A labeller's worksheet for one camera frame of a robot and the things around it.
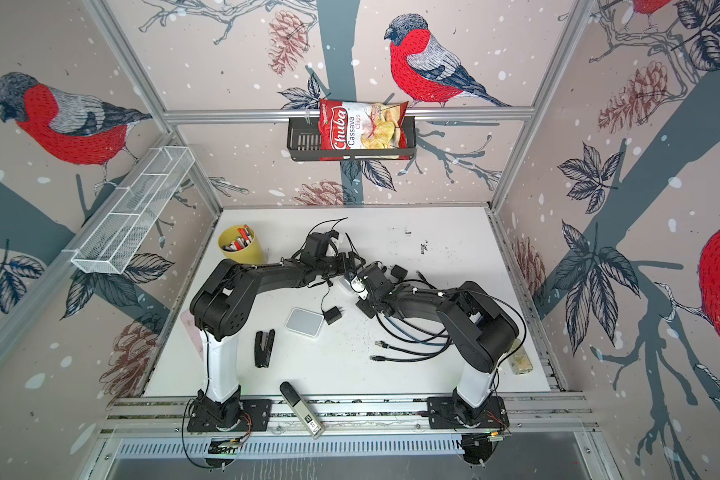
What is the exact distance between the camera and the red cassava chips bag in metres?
0.87

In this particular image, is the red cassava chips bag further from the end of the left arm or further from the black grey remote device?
the black grey remote device

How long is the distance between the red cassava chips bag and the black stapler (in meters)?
0.57

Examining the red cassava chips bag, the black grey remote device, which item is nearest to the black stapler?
the black grey remote device

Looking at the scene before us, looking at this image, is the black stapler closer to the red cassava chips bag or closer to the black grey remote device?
the black grey remote device

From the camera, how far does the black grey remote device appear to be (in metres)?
0.71

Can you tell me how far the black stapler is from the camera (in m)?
0.83

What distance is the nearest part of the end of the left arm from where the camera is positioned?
0.82 meters

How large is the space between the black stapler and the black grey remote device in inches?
4.2

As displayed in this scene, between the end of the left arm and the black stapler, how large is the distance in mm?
Answer: 240

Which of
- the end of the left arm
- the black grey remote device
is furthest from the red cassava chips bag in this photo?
the black grey remote device

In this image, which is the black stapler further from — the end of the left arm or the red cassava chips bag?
the red cassava chips bag

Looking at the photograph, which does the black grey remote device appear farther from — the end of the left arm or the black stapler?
the end of the left arm

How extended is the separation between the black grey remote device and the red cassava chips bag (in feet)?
2.19

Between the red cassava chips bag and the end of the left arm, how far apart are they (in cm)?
28
